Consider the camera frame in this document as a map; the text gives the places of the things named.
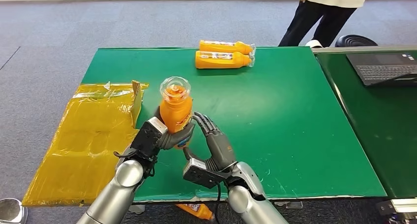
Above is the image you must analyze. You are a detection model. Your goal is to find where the aluminium table frame corner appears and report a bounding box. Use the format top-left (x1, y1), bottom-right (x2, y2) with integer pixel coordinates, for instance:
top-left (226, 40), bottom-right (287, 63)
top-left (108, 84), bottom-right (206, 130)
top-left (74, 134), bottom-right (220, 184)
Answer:
top-left (376, 198), bottom-right (417, 224)

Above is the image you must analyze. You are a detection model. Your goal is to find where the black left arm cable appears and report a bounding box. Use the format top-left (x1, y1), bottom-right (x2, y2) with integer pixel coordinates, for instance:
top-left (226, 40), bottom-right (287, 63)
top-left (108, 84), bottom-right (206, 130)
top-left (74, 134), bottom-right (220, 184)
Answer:
top-left (113, 150), bottom-right (139, 159)

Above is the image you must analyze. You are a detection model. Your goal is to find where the black round stool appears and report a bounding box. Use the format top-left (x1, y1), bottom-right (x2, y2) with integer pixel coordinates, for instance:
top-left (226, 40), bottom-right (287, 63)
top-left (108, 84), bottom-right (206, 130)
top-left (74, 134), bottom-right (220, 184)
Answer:
top-left (334, 34), bottom-right (379, 48)

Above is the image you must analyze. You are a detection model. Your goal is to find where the person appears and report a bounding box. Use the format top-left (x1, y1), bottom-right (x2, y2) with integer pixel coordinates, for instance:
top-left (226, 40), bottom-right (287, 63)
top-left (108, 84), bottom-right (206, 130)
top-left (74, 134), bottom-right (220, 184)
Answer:
top-left (278, 0), bottom-right (373, 48)

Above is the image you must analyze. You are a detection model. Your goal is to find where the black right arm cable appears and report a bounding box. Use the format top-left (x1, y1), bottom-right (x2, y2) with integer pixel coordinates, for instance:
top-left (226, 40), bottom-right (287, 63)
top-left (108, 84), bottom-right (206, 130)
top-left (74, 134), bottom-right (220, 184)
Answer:
top-left (214, 183), bottom-right (223, 224)

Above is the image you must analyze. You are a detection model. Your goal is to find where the metal bracket under table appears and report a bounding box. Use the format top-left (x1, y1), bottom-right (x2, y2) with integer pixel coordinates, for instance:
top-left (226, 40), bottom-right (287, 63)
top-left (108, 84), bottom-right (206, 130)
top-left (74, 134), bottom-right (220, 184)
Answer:
top-left (274, 201), bottom-right (303, 209)

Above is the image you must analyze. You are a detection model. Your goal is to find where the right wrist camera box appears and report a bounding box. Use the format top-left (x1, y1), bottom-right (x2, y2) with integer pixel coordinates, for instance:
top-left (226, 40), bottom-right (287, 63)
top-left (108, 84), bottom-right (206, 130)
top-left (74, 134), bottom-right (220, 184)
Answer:
top-left (183, 158), bottom-right (233, 189)

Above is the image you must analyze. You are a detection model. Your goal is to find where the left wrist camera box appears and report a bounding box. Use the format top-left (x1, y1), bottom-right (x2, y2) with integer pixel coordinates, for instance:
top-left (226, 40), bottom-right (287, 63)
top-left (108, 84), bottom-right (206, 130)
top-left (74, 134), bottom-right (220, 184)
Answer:
top-left (130, 117), bottom-right (168, 158)

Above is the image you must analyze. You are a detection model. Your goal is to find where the black laptop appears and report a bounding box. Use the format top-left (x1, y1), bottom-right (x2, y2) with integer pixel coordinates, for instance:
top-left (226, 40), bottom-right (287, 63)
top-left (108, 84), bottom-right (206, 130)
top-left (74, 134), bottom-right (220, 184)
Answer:
top-left (346, 53), bottom-right (417, 87)

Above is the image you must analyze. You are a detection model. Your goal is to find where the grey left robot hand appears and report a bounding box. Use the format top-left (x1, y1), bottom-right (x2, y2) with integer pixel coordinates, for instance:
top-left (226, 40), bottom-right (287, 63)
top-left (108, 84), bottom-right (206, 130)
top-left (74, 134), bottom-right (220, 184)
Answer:
top-left (153, 106), bottom-right (196, 151)

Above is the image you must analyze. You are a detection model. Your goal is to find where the orange detergent bottle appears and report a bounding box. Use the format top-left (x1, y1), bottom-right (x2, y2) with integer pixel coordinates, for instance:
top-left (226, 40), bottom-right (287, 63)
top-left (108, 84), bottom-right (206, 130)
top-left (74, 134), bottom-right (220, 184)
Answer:
top-left (159, 76), bottom-right (193, 150)
top-left (176, 204), bottom-right (216, 222)
top-left (199, 39), bottom-right (256, 56)
top-left (195, 50), bottom-right (256, 69)

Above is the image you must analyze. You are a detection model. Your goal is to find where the shiny silver metal object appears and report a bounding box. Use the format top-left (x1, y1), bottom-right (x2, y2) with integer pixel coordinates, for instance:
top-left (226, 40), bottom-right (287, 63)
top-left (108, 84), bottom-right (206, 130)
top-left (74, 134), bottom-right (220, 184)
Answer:
top-left (0, 198), bottom-right (29, 224)

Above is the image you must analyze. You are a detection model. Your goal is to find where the yellow taped flat cardboard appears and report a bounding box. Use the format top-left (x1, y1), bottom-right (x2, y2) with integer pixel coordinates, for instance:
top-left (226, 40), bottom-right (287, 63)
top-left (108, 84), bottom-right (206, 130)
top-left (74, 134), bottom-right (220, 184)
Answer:
top-left (22, 80), bottom-right (150, 207)

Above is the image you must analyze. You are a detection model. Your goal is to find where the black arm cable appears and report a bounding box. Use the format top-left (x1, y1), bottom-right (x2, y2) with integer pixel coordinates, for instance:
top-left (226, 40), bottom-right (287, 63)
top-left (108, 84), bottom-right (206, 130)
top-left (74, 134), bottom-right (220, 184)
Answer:
top-left (214, 183), bottom-right (223, 224)
top-left (113, 150), bottom-right (139, 159)

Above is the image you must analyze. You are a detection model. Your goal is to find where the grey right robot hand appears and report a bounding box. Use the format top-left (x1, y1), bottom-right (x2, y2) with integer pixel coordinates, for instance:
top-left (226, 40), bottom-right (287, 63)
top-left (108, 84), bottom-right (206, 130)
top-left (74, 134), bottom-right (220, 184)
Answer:
top-left (183, 111), bottom-right (238, 173)

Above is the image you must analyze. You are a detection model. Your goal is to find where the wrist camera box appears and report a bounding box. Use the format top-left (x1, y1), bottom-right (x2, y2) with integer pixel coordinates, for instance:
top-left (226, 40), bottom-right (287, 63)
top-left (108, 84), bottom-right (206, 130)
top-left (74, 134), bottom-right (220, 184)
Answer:
top-left (183, 158), bottom-right (233, 189)
top-left (130, 117), bottom-right (168, 158)

